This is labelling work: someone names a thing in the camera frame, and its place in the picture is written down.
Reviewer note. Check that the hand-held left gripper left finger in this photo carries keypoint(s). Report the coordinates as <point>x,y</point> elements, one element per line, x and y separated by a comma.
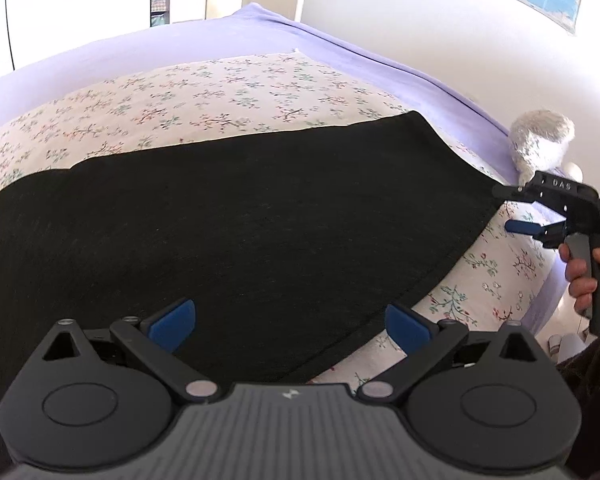
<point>177,326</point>

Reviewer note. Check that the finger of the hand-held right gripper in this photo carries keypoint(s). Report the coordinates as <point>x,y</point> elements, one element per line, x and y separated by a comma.
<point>555,190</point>
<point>525,227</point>

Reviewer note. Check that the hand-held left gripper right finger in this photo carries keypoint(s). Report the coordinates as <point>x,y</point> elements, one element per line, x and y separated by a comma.
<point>405,329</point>

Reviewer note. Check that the black pants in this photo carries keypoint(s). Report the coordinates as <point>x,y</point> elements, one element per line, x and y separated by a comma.
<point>230,210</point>

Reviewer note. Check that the person's right hand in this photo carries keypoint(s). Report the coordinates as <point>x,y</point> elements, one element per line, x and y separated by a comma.
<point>580,285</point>

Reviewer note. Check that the grey plush toy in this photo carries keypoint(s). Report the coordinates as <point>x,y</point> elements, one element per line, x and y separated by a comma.
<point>537,137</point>

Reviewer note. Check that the grey white floor object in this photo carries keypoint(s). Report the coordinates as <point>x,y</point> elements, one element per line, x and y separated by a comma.
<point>567,346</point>

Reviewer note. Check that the person's dark clothing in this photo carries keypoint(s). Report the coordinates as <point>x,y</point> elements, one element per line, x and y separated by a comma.
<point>595,390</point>

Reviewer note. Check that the floral printed bed cloth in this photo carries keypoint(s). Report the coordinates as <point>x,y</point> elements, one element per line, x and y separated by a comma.
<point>205,90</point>

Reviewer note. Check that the bed with purple sheet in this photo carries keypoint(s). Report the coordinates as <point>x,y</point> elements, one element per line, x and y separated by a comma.
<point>330,45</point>

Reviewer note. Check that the wardrobe with sliding doors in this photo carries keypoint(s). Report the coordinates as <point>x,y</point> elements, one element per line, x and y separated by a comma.
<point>80,10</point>

